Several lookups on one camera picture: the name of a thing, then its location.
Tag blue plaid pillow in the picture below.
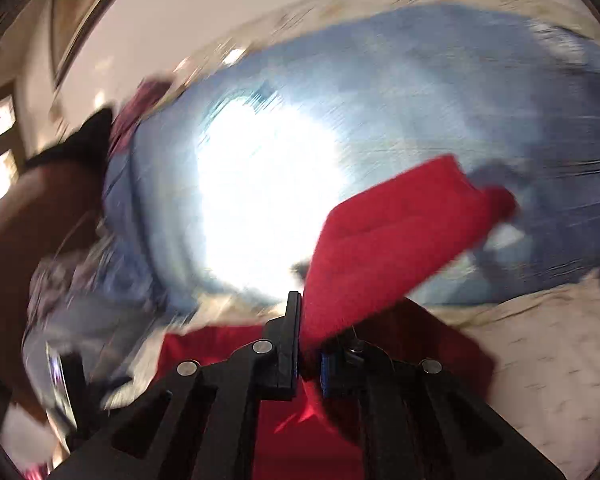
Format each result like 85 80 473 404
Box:
102 2 600 311

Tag brown headboard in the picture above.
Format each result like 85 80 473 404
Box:
0 157 106 411

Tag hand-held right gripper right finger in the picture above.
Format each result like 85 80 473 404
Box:
319 331 567 480

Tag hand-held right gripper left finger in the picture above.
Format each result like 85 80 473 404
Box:
47 291 302 480

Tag cream floral bed sheet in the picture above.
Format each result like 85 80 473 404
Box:
430 272 600 480

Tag black cloth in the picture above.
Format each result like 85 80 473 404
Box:
25 107 115 171

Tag maroon patterned cloth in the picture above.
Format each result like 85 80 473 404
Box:
107 77 178 158

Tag red garment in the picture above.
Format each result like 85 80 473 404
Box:
155 154 518 480

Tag grey crumpled cloth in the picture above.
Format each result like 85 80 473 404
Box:
22 237 181 396

